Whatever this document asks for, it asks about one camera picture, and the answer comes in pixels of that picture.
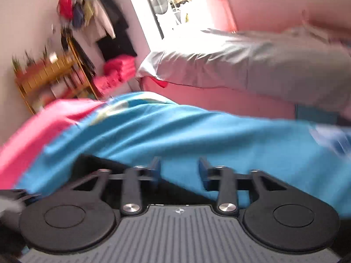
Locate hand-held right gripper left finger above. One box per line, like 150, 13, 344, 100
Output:
59, 156, 162, 216

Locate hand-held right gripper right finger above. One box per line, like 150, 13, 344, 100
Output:
198, 157, 288, 216

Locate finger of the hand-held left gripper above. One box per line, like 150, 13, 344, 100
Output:
12, 188, 42, 206

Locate black pants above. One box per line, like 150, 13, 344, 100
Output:
59, 154, 220, 207

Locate blue and pink floral blanket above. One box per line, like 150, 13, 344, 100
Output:
0, 92, 351, 225

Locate pink bed sheet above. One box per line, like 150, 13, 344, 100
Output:
139, 76, 298, 121

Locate pink towel pile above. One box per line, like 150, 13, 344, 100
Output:
93, 55, 138, 100

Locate wooden shelf rack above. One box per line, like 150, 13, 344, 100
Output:
12, 37, 102, 115

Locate pale grey pillow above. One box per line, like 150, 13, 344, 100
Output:
136, 27, 351, 111

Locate black hanging clothes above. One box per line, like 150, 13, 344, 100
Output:
95, 0, 138, 61

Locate white hanging garment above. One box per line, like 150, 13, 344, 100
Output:
84, 0, 117, 46

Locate red hanging cloth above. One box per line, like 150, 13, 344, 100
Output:
57, 0, 74, 17

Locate door with metal handle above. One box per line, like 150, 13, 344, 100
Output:
139, 0, 165, 40

